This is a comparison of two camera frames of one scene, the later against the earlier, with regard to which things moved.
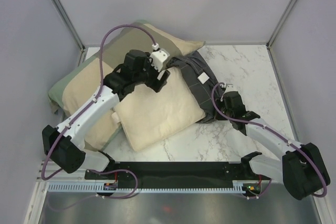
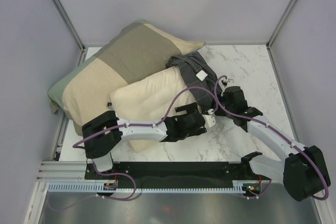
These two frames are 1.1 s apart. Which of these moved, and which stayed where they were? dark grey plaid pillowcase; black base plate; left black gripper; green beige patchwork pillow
Moved: dark grey plaid pillowcase; left black gripper
Stayed: black base plate; green beige patchwork pillow
